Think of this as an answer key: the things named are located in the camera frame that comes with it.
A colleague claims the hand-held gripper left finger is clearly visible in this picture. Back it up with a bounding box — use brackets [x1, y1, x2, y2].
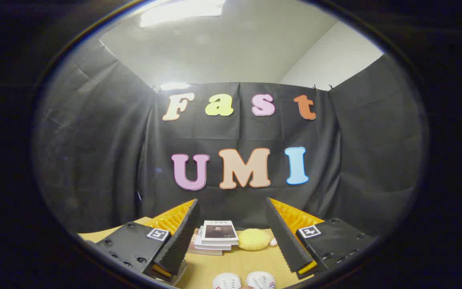
[95, 199, 201, 286]

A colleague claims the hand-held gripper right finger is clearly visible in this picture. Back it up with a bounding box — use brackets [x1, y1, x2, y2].
[265, 197, 378, 280]

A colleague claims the white canvas shoe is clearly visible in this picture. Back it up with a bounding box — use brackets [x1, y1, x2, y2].
[213, 273, 242, 289]
[246, 271, 276, 289]

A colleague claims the thick tan book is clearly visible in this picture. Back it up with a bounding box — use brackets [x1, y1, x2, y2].
[187, 230, 223, 256]

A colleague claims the yellow plush bun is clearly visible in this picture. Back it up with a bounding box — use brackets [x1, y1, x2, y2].
[238, 228, 272, 251]

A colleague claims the white paperback book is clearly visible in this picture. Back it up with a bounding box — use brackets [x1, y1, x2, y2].
[194, 227, 233, 251]

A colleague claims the black backdrop cloth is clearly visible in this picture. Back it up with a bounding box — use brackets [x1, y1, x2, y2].
[34, 38, 428, 235]

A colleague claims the ceiling light panel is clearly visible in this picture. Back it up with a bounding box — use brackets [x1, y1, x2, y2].
[141, 0, 226, 28]

